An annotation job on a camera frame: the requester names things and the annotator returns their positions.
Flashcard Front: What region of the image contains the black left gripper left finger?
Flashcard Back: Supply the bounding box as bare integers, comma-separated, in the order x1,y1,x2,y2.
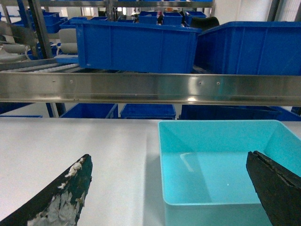
0,154,93,226

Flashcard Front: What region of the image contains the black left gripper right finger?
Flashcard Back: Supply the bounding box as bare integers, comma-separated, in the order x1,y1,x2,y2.
246,151,301,226

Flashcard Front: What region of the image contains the light cyan plastic bin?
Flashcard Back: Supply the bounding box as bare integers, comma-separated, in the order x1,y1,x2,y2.
158,120,301,226

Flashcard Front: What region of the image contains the blue bin front shelf right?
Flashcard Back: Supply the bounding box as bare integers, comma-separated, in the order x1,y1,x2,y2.
194,21,301,76

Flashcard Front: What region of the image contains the blue bin shelf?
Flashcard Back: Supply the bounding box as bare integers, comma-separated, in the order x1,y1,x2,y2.
194,21,301,76
73,19,202,73

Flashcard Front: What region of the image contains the blue bin front shelf left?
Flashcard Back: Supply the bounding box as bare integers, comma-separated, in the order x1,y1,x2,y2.
73,19,202,73

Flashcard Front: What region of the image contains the steel front shelf rail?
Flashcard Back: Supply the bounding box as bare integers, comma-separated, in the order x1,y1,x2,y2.
0,73,301,106

